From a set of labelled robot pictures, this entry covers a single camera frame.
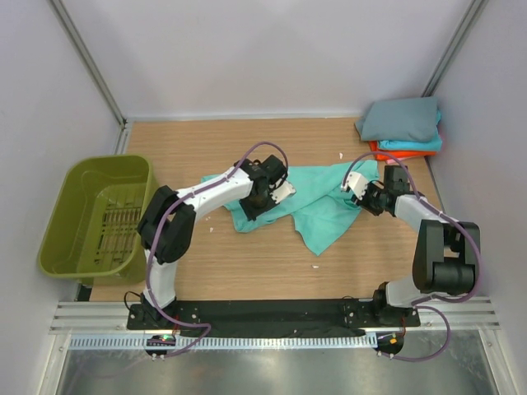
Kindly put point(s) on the teal green t shirt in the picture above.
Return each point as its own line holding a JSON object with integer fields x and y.
{"x": 321, "y": 211}

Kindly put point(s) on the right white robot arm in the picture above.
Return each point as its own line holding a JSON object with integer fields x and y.
{"x": 447, "y": 256}

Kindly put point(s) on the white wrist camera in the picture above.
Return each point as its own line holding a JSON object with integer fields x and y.
{"x": 282, "y": 192}
{"x": 356, "y": 184}

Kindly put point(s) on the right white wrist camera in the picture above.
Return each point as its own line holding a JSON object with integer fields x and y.
{"x": 356, "y": 184}

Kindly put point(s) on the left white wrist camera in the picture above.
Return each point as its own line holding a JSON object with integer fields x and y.
{"x": 282, "y": 192}

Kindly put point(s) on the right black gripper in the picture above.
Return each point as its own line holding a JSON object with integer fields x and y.
{"x": 368, "y": 204}

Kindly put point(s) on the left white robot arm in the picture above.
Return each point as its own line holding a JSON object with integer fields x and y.
{"x": 167, "y": 226}

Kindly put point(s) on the folded grey t shirt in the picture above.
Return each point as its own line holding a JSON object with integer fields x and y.
{"x": 405, "y": 120}

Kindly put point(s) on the perforated metal cable tray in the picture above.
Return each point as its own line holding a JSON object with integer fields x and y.
{"x": 162, "y": 342}

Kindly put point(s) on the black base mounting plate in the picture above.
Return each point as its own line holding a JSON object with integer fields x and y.
{"x": 345, "y": 317}

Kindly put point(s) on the folded orange t shirt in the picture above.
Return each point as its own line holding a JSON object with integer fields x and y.
{"x": 383, "y": 155}

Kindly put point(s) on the olive green plastic basket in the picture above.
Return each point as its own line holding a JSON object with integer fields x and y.
{"x": 92, "y": 235}

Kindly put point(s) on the folded pink t shirt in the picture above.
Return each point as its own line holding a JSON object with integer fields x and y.
{"x": 442, "y": 142}

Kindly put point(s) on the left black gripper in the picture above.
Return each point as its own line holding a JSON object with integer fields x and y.
{"x": 255, "y": 206}

